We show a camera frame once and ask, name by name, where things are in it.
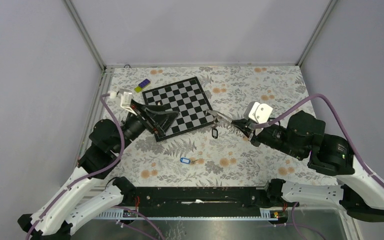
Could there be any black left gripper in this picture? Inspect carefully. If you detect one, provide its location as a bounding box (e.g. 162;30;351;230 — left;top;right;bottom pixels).
114;98;181;153

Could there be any blue capped key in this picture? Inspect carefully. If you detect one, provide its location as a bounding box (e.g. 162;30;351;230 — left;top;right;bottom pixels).
180;157;191;164

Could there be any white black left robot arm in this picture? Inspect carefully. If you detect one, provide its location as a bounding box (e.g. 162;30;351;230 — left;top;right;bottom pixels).
17;100;179;240

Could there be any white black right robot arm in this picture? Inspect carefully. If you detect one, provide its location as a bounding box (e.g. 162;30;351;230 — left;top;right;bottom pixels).
231;111;384;223

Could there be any black grey chessboard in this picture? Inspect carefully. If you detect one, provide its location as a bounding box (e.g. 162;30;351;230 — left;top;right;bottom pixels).
142;76;215;142

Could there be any purple yellow toy brick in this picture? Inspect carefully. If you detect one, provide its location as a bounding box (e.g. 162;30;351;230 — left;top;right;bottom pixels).
134;78;151;93

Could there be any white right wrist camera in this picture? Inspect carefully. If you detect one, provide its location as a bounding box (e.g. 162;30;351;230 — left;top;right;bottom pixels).
244;101;273;124

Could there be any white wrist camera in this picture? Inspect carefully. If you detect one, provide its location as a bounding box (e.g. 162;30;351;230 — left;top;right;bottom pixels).
244;101;273;124
108;89;134;113

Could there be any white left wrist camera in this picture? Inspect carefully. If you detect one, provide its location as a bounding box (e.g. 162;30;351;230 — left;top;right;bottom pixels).
108;89;134;113

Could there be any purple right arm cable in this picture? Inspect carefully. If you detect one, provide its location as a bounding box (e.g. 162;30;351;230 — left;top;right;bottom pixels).
253;93;384;206

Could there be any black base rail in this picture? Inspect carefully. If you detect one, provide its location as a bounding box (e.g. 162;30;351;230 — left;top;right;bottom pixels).
119;186;284;218

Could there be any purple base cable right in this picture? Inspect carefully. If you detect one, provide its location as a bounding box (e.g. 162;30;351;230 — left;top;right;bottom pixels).
271;202;325;240

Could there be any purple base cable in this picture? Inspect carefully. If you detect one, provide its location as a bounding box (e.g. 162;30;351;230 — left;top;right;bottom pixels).
112;205;166;240
271;202;325;240

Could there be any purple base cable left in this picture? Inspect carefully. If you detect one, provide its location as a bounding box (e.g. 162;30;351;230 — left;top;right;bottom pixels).
112;205;166;240

